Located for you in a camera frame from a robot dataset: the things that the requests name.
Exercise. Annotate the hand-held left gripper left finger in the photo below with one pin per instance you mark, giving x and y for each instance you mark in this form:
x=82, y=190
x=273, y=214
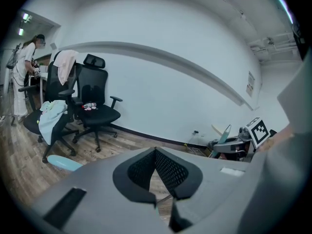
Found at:
x=97, y=199

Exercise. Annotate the clear drink bottle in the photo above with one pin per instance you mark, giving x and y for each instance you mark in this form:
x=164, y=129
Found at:
x=89, y=105

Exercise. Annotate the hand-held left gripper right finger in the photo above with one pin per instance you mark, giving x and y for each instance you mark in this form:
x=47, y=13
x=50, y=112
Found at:
x=209, y=199

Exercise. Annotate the light blue cloth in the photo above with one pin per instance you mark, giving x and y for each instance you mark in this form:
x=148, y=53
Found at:
x=51, y=121

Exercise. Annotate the white ceiling pipes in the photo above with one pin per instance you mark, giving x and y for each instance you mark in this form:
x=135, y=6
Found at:
x=273, y=45

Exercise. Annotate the pink cloth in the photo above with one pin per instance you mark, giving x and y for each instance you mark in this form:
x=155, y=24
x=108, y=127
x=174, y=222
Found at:
x=64, y=64

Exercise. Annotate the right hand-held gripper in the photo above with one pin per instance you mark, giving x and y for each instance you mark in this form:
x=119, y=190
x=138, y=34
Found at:
x=258, y=133

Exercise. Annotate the small pink items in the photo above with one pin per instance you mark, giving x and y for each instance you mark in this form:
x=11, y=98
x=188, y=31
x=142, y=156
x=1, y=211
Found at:
x=91, y=109

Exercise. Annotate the black office chair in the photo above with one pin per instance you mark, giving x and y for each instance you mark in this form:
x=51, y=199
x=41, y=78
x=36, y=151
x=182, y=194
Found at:
x=53, y=91
x=97, y=116

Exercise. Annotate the person's right forearm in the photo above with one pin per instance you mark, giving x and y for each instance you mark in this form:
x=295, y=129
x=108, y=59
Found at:
x=280, y=136

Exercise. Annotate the small ceiling light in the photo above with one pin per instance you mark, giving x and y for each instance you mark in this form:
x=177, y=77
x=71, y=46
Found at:
x=25, y=16
x=21, y=31

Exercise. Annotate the white desk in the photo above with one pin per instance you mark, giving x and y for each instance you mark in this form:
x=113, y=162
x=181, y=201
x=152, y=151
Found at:
x=45, y=74

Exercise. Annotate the paper wall notice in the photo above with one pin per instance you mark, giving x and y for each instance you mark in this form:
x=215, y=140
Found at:
x=250, y=83

